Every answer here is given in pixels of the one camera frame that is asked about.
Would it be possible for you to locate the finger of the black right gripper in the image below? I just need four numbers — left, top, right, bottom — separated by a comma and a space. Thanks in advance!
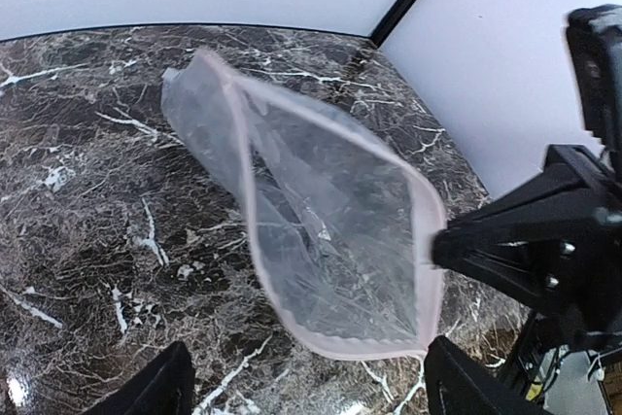
432, 145, 607, 289
436, 249, 621, 352

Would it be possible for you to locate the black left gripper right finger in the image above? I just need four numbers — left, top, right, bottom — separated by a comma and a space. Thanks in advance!
424, 336, 548, 415

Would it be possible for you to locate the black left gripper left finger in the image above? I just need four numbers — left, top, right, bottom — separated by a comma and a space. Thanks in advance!
86, 341, 195, 415

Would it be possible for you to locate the clear zip top bag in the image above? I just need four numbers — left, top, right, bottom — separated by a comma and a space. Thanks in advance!
161, 50, 447, 361

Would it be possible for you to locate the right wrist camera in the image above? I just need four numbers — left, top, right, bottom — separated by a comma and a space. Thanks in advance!
566, 4, 621, 152

